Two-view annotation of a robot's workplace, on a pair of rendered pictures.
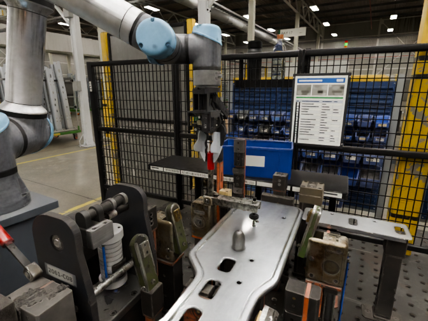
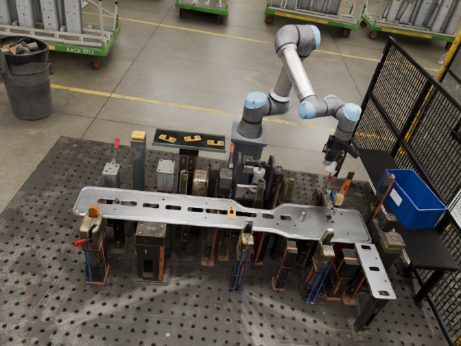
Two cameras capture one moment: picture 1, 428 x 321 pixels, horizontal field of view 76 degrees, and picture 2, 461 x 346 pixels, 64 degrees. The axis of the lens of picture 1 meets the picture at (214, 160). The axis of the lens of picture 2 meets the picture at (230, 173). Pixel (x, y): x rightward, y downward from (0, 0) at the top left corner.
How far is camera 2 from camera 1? 1.34 m
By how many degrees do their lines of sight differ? 55
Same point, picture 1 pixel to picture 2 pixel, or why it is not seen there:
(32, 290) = (226, 170)
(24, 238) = (248, 151)
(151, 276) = (259, 196)
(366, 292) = (375, 323)
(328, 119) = not seen: outside the picture
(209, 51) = (343, 121)
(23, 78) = (281, 84)
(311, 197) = (384, 243)
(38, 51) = not seen: hidden behind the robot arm
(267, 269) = (293, 232)
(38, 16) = not seen: hidden behind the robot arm
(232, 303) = (265, 224)
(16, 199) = (253, 134)
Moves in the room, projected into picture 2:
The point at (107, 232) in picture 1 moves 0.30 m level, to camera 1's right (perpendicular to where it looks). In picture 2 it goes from (250, 170) to (283, 213)
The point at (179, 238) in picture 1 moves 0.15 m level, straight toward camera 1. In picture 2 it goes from (287, 195) to (263, 204)
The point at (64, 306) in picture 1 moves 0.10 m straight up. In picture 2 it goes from (228, 181) to (230, 165)
